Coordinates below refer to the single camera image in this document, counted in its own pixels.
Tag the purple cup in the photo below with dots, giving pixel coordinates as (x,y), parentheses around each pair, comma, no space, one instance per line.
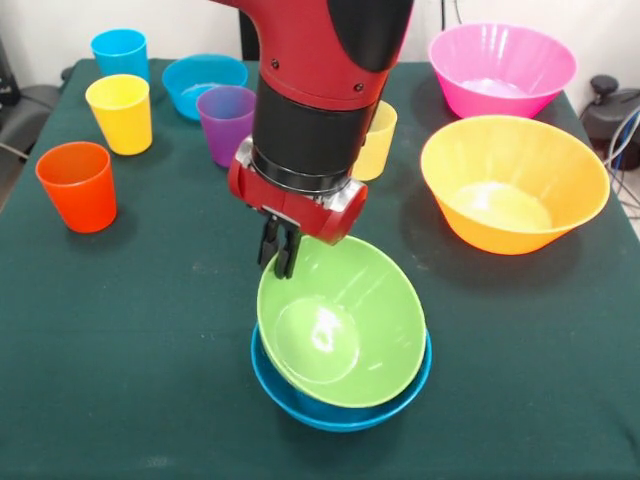
(225,125)

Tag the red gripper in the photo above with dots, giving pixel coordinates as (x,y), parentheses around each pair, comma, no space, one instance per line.
(300,210)

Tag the blue cup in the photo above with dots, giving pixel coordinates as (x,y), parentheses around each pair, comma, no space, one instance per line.
(120,55)

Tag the orange bowl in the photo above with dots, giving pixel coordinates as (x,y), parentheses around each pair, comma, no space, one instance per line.
(515,155)

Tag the pink bowl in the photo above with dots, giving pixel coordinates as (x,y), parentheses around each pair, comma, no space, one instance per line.
(500,55)

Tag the small blue bowl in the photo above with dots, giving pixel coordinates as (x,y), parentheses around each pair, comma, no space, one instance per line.
(185,80)

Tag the large blue bowl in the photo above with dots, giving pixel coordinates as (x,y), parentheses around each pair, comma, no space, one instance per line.
(340,417)

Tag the green bowl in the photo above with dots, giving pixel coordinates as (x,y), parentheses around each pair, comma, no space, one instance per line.
(380,310)

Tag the red cup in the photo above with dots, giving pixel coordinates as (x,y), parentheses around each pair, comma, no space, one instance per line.
(80,195)

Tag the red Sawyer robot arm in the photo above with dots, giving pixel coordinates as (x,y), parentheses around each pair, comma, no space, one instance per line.
(325,75)

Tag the dark green tablecloth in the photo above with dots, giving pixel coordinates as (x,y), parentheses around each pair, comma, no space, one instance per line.
(150,350)

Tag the pale translucent yellow cup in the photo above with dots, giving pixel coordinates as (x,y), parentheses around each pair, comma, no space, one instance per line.
(377,150)

